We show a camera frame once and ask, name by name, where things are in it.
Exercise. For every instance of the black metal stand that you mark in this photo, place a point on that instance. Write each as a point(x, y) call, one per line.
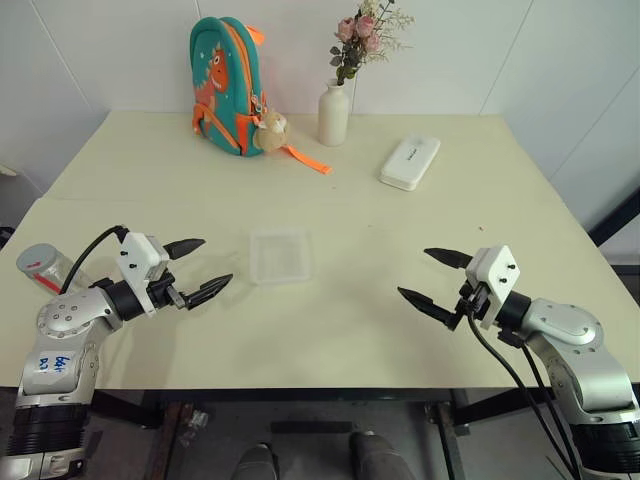
point(615, 220)

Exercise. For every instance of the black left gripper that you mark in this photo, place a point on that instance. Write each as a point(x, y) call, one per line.
point(162, 292)

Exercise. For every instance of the black table frame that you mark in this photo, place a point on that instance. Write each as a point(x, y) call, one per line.
point(300, 395)

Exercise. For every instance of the beige plush toy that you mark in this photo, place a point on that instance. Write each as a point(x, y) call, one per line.
point(271, 131)

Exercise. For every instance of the white rectangular case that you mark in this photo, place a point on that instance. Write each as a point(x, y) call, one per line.
point(410, 162)

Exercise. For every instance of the white ceramic vase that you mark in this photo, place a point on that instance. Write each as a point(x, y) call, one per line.
point(333, 115)

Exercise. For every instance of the clear plastic container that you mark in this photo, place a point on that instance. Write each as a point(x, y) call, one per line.
point(57, 275)
point(280, 255)

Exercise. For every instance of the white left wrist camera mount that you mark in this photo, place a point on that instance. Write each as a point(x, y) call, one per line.
point(140, 255)

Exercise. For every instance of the dark rounded shape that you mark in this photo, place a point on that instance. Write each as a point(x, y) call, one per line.
point(257, 462)
point(377, 457)

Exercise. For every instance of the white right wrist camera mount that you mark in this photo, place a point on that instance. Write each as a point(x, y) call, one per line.
point(497, 275)

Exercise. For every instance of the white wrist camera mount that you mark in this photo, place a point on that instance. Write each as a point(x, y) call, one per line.
point(140, 255)
point(497, 275)

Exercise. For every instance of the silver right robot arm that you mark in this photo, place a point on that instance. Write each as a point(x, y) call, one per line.
point(575, 325)

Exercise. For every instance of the teal dinosaur backpack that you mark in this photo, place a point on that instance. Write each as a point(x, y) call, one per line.
point(225, 85)

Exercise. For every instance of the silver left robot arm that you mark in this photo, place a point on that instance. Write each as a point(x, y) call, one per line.
point(65, 310)

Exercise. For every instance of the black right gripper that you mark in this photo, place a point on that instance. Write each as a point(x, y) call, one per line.
point(472, 300)

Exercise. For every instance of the pink flower bouquet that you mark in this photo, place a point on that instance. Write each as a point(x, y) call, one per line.
point(367, 35)

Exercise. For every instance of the white object at wall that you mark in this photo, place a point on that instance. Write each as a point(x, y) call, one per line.
point(7, 169)

